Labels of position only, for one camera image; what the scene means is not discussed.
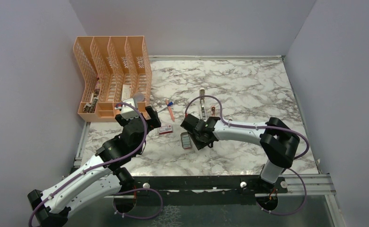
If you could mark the grey staple tray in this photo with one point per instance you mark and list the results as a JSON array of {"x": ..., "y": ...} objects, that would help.
[{"x": 185, "y": 140}]

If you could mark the white stapler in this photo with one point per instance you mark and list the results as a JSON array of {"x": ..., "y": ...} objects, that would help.
[{"x": 202, "y": 104}]

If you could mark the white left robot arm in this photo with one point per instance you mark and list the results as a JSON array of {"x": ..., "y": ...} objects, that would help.
[{"x": 102, "y": 175}]

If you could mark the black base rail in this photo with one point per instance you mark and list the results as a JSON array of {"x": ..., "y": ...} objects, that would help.
[{"x": 181, "y": 190}]

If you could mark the clear tape roll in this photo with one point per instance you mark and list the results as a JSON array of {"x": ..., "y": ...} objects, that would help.
[{"x": 139, "y": 97}]

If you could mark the orange plastic file organizer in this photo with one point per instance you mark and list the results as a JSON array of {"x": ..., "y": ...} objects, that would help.
[{"x": 108, "y": 62}]

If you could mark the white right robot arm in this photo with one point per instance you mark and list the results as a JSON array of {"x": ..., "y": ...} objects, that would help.
[{"x": 276, "y": 139}]

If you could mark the white card in organizer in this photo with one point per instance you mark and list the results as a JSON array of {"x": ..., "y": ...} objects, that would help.
[{"x": 126, "y": 92}]

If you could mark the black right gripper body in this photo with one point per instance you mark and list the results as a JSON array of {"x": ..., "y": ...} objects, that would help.
[{"x": 199, "y": 143}]

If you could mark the red staple box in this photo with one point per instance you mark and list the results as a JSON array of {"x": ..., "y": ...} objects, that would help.
[{"x": 165, "y": 129}]

